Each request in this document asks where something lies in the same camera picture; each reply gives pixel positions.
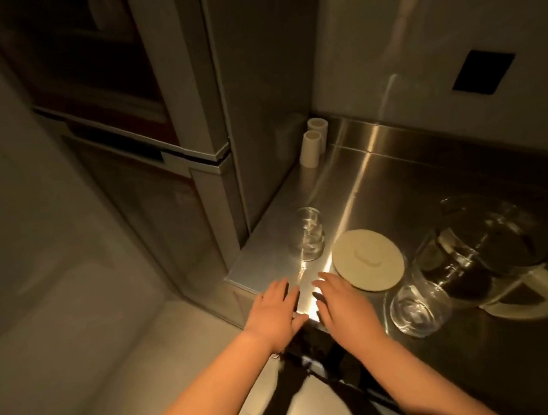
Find person's right forearm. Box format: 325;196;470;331
357;317;507;415

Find person's left hand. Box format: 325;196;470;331
237;275;314;358

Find tall clear drinking glass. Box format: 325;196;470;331
291;204;330;264

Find glass kettle with cream base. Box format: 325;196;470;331
402;183;548;336

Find black wall socket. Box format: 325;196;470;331
448;45;521;100

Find white paper roll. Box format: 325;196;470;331
296;128;326;170
306;116;333;156

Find cream round kettle lid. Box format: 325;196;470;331
328;224;410;297

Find person's left forearm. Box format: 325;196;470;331
94;326;288;415

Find short clear drinking glass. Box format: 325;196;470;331
387;278;458;342

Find person's right hand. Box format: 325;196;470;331
309;265;390;355

